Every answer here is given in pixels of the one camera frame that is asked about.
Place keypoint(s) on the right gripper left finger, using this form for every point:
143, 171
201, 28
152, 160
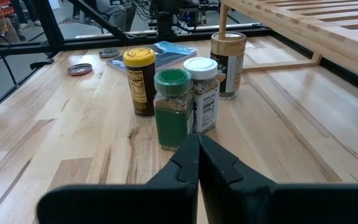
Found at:
179, 174

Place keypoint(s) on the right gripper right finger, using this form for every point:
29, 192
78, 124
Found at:
222, 180

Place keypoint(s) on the green lid spice jar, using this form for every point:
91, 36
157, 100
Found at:
173, 118

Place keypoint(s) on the white lid bagel seasoning jar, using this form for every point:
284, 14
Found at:
205, 102

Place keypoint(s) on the yellow lid onion spice jar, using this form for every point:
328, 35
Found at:
139, 84

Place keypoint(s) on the tall jar with tan lid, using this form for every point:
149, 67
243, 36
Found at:
228, 62

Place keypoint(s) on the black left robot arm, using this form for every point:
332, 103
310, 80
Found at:
165, 25

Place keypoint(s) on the wooden slatted shelf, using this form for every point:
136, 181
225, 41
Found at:
306, 28

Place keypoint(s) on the blue cover book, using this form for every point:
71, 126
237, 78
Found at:
169, 53

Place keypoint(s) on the round silver metal lid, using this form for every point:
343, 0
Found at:
109, 53
79, 69

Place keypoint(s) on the person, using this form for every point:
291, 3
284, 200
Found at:
117, 14
26, 12

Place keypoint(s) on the cardboard box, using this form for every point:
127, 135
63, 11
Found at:
5, 31

